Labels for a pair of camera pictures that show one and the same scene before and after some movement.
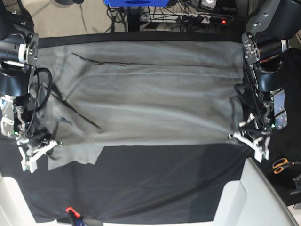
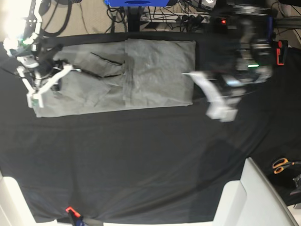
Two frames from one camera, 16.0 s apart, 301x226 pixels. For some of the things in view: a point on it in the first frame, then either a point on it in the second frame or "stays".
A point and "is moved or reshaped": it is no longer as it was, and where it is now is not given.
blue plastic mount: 137,3 stays
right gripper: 271,116 to 246,72
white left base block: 14,210 stays
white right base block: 253,200 stays
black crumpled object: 297,180 stays
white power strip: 204,18 stays
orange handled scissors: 280,164 stays
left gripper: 18,120 to 41,66
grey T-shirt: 106,92 is moved or reshaped
